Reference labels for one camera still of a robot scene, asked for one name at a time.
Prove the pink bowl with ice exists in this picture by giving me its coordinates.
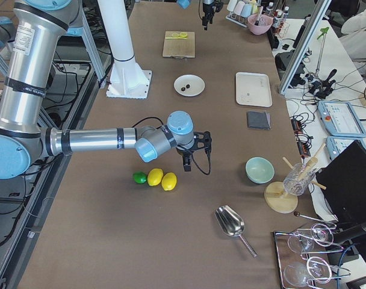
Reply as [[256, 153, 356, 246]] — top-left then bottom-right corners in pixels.
[[247, 14, 273, 35]]

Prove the wooden cup stand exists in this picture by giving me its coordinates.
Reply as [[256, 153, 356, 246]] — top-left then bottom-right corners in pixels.
[[264, 143, 326, 214]]

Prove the grey folded cloth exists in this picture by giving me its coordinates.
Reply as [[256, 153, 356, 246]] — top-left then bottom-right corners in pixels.
[[246, 111, 271, 130]]

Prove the blue teach pendant near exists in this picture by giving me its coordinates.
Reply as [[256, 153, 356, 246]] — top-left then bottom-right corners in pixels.
[[326, 136, 364, 160]]

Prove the light green bowl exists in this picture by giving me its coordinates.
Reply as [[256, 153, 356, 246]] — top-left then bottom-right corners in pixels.
[[245, 157, 275, 184]]

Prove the black monitor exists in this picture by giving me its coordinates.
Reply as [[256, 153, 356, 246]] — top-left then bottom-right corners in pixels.
[[316, 140, 366, 223]]

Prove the wooden cutting board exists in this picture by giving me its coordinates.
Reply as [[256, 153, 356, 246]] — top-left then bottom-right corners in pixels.
[[163, 31, 196, 58]]

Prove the green lime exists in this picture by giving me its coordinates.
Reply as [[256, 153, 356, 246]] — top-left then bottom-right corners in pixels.
[[132, 172, 147, 184]]

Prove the dark red cherry pair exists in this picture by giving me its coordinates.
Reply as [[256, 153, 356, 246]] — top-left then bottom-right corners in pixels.
[[181, 84, 190, 91]]

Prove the steel ice scoop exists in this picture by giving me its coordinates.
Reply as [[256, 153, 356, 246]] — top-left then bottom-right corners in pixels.
[[215, 205, 258, 258]]

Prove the yellow lemon outer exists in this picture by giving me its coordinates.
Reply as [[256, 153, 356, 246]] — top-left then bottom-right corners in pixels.
[[161, 172, 177, 191]]

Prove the cream round plate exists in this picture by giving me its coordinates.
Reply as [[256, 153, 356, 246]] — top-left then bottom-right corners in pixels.
[[173, 75, 205, 97]]

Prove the yellow lemon near lime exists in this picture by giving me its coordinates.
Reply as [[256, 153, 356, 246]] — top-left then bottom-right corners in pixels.
[[147, 168, 164, 186]]

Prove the clear textured glass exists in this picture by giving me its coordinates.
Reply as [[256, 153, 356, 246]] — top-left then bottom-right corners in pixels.
[[283, 163, 315, 196]]

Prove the blue teach pendant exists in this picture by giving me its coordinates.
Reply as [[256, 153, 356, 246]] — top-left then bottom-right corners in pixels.
[[317, 101, 366, 138], [326, 136, 364, 160]]

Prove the cream rabbit tray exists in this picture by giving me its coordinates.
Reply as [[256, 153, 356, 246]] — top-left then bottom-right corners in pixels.
[[235, 72, 272, 107]]

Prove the person in white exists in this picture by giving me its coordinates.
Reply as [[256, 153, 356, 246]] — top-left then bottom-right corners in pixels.
[[340, 9, 366, 77]]

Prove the metal glass rack tray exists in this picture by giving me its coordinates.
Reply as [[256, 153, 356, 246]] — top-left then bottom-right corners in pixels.
[[273, 223, 351, 288]]

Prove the aluminium frame post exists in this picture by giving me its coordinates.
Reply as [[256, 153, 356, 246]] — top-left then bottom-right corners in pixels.
[[279, 0, 331, 96]]

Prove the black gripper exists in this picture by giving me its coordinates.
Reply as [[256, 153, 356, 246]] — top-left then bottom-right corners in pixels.
[[202, 0, 222, 30], [176, 131, 212, 172]]

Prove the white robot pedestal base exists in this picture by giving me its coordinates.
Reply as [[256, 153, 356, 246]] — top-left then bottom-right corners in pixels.
[[98, 1, 152, 99]]

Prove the blue teach pendant far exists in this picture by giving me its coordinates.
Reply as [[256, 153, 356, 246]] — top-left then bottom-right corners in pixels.
[[317, 101, 366, 138]]

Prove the white cup rack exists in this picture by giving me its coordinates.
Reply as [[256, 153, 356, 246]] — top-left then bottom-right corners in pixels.
[[226, 0, 261, 27]]

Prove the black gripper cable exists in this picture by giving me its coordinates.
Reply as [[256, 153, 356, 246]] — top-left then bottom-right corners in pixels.
[[190, 147, 211, 176]]

